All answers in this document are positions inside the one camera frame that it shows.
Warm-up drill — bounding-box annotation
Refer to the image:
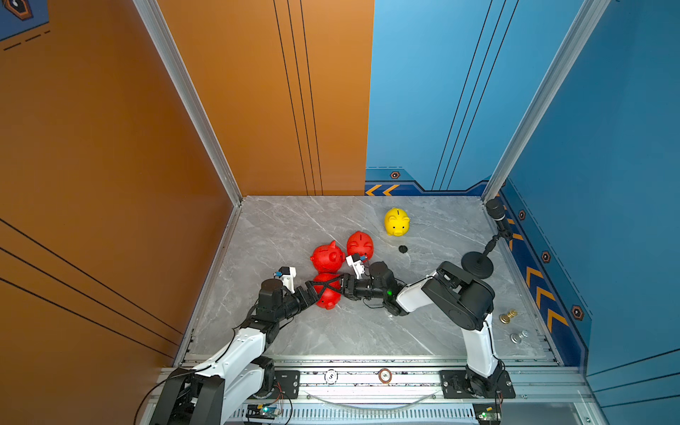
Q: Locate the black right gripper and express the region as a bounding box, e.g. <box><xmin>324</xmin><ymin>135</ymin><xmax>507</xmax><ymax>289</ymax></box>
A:
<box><xmin>325</xmin><ymin>275</ymin><xmax>387</xmax><ymax>302</ymax></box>

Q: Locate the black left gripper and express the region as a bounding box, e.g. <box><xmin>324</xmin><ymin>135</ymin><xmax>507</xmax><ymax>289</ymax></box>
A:
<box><xmin>274</xmin><ymin>282</ymin><xmax>327</xmax><ymax>324</ymax></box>

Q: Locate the red piggy bank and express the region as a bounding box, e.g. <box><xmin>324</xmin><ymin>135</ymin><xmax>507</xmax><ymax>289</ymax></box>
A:
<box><xmin>310</xmin><ymin>241</ymin><xmax>345</xmax><ymax>273</ymax></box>
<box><xmin>312</xmin><ymin>272</ymin><xmax>344</xmax><ymax>311</ymax></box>
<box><xmin>346</xmin><ymin>231</ymin><xmax>375</xmax><ymax>260</ymax></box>

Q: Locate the yellow piggy bank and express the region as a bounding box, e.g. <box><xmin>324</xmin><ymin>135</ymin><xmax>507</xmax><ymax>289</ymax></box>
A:
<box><xmin>384</xmin><ymin>208</ymin><xmax>410</xmax><ymax>237</ymax></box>

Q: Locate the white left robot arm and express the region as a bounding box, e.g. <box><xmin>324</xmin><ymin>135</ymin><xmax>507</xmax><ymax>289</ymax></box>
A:
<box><xmin>149</xmin><ymin>274</ymin><xmax>351</xmax><ymax>424</ymax></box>

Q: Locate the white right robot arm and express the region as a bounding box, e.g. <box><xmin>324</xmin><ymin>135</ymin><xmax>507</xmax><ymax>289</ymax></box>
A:
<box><xmin>313</xmin><ymin>261</ymin><xmax>505</xmax><ymax>398</ymax></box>

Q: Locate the green circuit board left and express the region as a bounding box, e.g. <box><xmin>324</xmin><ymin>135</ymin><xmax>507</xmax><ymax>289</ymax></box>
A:
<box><xmin>244</xmin><ymin>405</ymin><xmax>280</xmax><ymax>421</ymax></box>

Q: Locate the green circuit board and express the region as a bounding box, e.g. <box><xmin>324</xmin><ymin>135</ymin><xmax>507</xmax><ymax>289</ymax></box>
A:
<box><xmin>244</xmin><ymin>405</ymin><xmax>280</xmax><ymax>421</ymax></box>
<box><xmin>473</xmin><ymin>404</ymin><xmax>501</xmax><ymax>425</ymax></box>

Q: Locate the small brass fitting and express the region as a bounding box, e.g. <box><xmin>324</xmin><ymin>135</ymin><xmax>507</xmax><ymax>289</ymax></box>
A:
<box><xmin>499</xmin><ymin>310</ymin><xmax>518</xmax><ymax>324</ymax></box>

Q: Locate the small silver fitting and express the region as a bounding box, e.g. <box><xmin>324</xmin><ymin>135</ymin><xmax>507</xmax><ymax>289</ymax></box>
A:
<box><xmin>510</xmin><ymin>330</ymin><xmax>529</xmax><ymax>345</ymax></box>

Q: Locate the green circuit board right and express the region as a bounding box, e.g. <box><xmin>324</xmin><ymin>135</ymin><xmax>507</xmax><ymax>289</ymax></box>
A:
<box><xmin>473</xmin><ymin>404</ymin><xmax>501</xmax><ymax>425</ymax></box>

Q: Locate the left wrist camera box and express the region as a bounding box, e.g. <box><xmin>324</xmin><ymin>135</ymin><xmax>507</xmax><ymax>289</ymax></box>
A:
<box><xmin>274</xmin><ymin>267</ymin><xmax>297</xmax><ymax>292</ymax></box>

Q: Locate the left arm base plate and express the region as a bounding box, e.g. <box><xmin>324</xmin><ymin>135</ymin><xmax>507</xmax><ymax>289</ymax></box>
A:
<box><xmin>258</xmin><ymin>370</ymin><xmax>301</xmax><ymax>400</ymax></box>

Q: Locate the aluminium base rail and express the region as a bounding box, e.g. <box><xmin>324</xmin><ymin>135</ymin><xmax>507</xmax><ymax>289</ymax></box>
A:
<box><xmin>142</xmin><ymin>359</ymin><xmax>606</xmax><ymax>424</ymax></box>

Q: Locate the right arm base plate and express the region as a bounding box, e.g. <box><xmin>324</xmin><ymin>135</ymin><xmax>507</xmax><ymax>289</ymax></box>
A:
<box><xmin>439</xmin><ymin>369</ymin><xmax>516</xmax><ymax>400</ymax></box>

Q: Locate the aluminium corner post left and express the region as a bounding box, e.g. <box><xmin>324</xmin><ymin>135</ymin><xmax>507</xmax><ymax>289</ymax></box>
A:
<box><xmin>132</xmin><ymin>0</ymin><xmax>244</xmax><ymax>205</ymax></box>

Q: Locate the aluminium corner post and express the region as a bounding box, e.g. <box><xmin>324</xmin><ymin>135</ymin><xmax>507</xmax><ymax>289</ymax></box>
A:
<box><xmin>481</xmin><ymin>0</ymin><xmax>611</xmax><ymax>205</ymax></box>
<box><xmin>132</xmin><ymin>0</ymin><xmax>244</xmax><ymax>205</ymax></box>

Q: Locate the aluminium corner post right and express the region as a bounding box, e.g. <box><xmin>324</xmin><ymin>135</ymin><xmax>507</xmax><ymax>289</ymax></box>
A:
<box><xmin>481</xmin><ymin>0</ymin><xmax>611</xmax><ymax>205</ymax></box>

